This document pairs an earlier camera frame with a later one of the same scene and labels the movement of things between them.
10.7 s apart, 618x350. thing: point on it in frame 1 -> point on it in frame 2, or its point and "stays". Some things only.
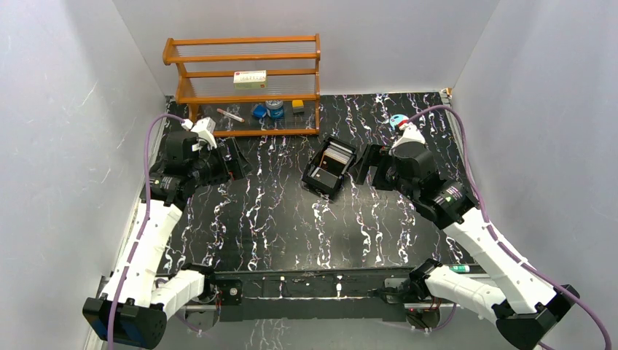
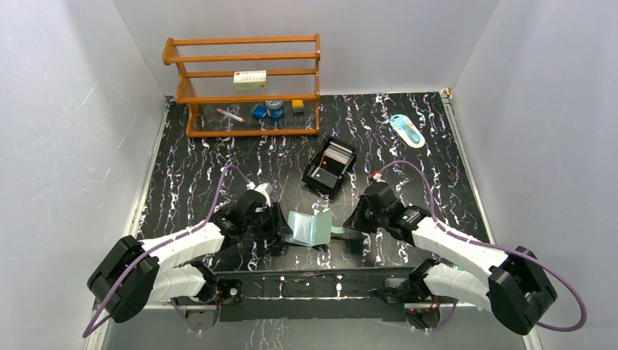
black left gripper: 229,161 -> 278,224
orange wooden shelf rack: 264,85 stays
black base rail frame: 310,294 stays
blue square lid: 259,111 stays
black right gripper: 372,157 -> 356,221
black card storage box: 328,165 stays
